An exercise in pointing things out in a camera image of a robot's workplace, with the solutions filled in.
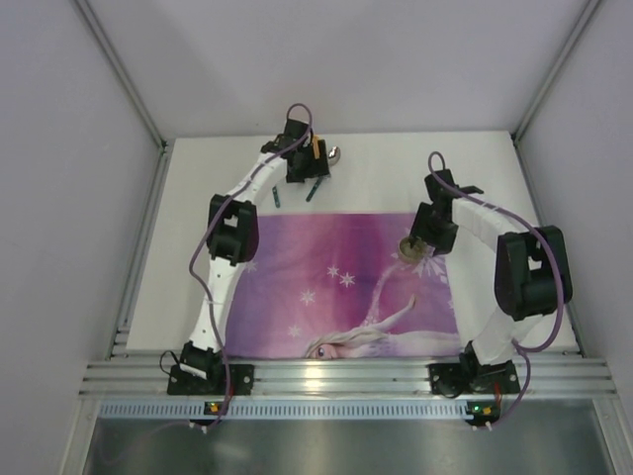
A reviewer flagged spoon with teal handle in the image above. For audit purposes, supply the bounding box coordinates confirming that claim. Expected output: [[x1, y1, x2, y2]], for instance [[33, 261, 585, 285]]
[[306, 146, 341, 203]]

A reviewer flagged small grey cup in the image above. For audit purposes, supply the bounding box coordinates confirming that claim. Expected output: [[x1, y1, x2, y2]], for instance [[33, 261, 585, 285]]
[[397, 237, 427, 264]]

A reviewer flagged purple Frozen placemat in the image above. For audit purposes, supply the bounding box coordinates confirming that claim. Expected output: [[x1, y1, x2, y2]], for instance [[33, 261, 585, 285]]
[[226, 213, 462, 359]]

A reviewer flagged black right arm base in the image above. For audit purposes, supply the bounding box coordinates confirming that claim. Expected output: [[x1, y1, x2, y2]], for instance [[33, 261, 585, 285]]
[[428, 341, 520, 399]]

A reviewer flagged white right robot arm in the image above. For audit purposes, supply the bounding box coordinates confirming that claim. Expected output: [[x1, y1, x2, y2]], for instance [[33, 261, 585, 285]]
[[398, 168, 573, 365]]

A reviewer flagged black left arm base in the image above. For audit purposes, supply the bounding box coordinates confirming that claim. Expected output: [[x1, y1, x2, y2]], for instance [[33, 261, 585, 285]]
[[166, 342, 255, 397]]

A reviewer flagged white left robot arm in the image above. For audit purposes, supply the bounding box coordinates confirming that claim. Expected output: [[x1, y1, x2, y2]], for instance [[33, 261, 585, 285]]
[[179, 119, 329, 380]]

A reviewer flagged fork with teal handle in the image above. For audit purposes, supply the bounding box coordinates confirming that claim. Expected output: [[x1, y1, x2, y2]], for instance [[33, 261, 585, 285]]
[[272, 186, 281, 209]]

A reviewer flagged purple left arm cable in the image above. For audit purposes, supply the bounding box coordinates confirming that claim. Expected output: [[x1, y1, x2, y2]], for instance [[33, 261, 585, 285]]
[[187, 102, 317, 431]]

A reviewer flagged left aluminium frame post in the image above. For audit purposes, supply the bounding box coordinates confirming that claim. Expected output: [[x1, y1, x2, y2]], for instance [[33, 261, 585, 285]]
[[71, 0, 172, 149]]

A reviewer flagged aluminium frame post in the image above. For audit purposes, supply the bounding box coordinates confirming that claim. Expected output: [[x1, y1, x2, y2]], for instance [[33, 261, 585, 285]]
[[511, 0, 605, 143], [71, 0, 172, 149]]

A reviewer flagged white slotted cable duct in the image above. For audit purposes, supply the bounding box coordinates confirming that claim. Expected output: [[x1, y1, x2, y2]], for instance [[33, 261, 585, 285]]
[[99, 399, 499, 424]]

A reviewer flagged right aluminium frame post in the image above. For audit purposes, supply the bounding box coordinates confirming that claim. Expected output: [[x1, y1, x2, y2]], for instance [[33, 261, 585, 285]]
[[511, 0, 605, 143]]

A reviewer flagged aluminium mounting rail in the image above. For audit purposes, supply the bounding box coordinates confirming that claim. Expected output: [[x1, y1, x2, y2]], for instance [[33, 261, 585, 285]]
[[79, 353, 617, 399]]

